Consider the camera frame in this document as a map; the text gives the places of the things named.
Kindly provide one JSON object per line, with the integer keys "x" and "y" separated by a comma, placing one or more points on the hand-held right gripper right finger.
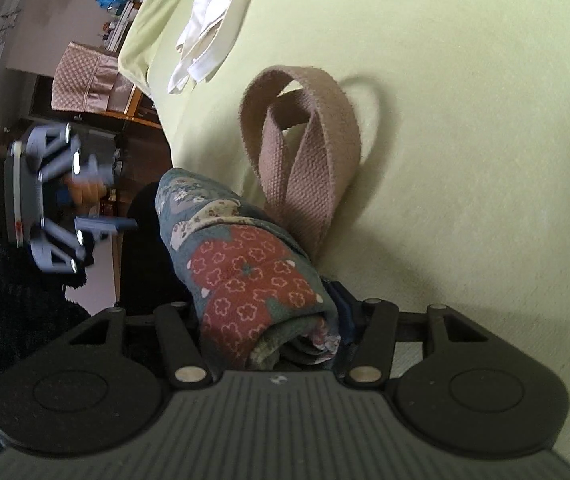
{"x": 347, "y": 312}

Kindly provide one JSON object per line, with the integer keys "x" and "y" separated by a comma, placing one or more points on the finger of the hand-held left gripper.
{"x": 110, "y": 225}
{"x": 72, "y": 160}

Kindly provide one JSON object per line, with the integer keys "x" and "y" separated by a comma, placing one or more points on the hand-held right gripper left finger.
{"x": 180, "y": 335}

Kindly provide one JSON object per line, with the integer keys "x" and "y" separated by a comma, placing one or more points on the blue-grey patterned shopping bag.
{"x": 245, "y": 280}

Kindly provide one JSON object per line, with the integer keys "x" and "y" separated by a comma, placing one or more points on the light green fabric bag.
{"x": 465, "y": 160}

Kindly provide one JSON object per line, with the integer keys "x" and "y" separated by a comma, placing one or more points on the beige quilted cover cloth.
{"x": 85, "y": 80}

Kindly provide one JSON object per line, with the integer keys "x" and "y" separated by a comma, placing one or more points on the cluttered shelf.
{"x": 120, "y": 5}

